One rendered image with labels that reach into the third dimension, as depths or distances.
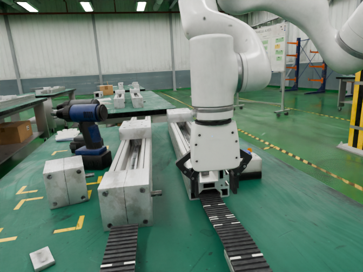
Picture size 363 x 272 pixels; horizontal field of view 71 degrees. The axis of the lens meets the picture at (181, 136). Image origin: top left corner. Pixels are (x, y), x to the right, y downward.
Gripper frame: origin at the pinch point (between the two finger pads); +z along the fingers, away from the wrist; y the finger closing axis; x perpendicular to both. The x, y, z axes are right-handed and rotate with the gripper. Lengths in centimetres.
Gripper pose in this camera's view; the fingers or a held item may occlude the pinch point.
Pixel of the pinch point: (214, 188)
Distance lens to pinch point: 57.8
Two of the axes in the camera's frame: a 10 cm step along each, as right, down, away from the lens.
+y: 9.9, -0.8, 1.0
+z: 0.6, 9.7, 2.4
